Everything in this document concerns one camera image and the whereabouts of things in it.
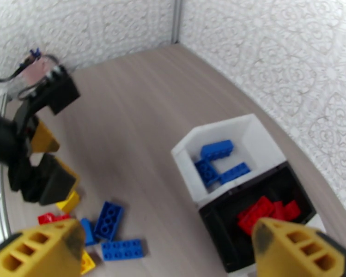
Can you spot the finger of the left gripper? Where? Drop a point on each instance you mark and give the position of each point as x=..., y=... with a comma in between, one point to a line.
x=44, y=139
x=51, y=181

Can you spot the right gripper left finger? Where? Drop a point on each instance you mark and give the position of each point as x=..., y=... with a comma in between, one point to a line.
x=37, y=250

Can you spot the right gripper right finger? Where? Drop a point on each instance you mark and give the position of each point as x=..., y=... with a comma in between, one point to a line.
x=299, y=253

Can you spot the yellow lego brick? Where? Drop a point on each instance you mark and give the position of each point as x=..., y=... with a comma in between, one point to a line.
x=87, y=263
x=68, y=204

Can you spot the red lego brick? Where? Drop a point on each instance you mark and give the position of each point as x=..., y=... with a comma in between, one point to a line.
x=255, y=214
x=292, y=209
x=63, y=217
x=47, y=218
x=278, y=211

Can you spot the blue lego brick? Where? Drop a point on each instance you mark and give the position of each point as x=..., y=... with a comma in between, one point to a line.
x=87, y=233
x=234, y=172
x=122, y=250
x=217, y=147
x=109, y=220
x=206, y=172

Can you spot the black plastic bin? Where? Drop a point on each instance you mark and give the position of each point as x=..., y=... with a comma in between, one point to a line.
x=219, y=235

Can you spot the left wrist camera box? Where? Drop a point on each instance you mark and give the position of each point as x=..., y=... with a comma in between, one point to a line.
x=61, y=93

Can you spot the aluminium frame post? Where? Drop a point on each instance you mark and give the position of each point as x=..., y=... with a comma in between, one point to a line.
x=176, y=19

